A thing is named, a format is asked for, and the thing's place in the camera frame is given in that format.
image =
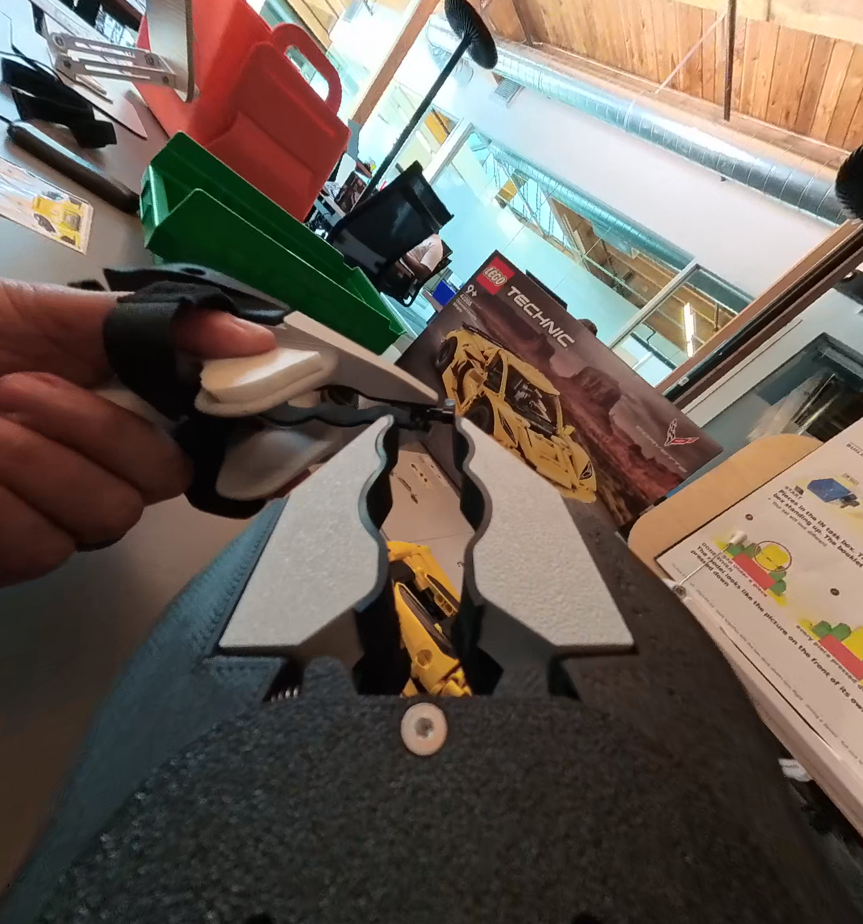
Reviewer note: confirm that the small black connector piece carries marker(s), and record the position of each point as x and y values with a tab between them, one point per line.
442	415

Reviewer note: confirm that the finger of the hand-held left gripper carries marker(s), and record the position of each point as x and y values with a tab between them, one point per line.
373	372

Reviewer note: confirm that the open instruction booklet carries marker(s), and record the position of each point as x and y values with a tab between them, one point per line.
424	498

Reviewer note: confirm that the printed leaflet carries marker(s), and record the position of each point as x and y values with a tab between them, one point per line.
41	202

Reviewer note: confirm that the yellow toy brick car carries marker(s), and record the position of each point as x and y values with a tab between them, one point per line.
417	599

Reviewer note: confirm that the black hooded device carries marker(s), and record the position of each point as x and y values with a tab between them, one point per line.
395	216

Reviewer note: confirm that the silver ventilation duct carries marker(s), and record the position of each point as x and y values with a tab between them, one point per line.
655	123

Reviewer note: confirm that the green plastic bin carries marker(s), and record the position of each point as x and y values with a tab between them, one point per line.
243	238

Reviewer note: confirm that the grey desk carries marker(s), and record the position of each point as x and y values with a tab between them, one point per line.
77	650

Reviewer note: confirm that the person's left hand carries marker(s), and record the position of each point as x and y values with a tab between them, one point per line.
41	433

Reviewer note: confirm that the printed instruction sheet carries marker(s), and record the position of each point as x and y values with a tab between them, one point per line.
799	577

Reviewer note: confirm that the metal frame bar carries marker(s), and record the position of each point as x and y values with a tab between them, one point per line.
778	310

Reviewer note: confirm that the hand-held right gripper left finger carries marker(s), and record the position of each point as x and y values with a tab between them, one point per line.
301	563

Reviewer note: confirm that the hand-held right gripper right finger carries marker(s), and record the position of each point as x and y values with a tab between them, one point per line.
547	570

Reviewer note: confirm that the black pole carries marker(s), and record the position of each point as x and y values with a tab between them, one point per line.
420	108

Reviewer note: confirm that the metal hinged board stand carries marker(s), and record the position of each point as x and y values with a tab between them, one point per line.
113	58

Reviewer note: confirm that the toy car set box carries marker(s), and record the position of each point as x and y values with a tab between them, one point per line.
547	404

